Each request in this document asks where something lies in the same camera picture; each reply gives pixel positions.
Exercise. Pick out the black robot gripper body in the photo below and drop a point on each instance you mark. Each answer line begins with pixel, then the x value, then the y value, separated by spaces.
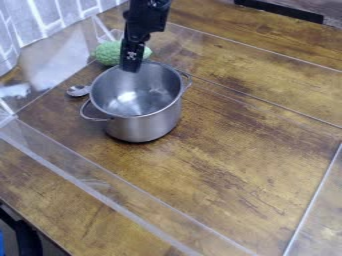
pixel 145 17

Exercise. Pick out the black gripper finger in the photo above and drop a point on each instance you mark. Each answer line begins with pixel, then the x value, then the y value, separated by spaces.
pixel 131 56

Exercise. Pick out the stainless steel pot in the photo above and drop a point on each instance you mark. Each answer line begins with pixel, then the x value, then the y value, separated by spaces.
pixel 139 104

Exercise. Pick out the green bumpy toy vegetable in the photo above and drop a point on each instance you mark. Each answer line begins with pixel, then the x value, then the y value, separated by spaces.
pixel 107 53

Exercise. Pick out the clear acrylic barrier panel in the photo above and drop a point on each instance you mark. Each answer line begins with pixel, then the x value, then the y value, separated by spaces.
pixel 109 198

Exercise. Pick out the grey white patterned curtain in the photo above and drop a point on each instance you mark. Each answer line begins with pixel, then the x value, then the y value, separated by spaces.
pixel 31 20

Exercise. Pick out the black bar at back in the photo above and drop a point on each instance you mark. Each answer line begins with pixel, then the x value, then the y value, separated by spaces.
pixel 280 10

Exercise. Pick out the pink handled spoon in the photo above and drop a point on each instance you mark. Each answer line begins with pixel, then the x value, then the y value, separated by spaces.
pixel 77 90

